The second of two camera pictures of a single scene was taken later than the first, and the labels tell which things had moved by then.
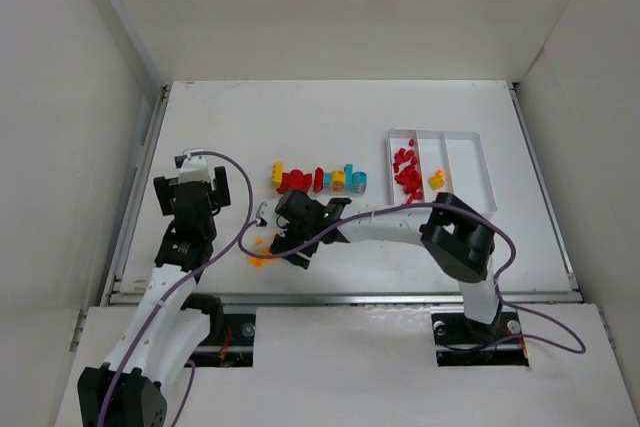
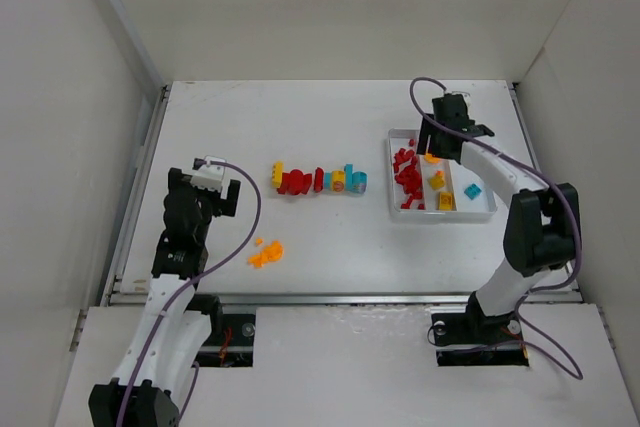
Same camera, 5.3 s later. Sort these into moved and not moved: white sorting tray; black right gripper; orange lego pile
Moved: black right gripper
Not moved: orange lego pile; white sorting tray
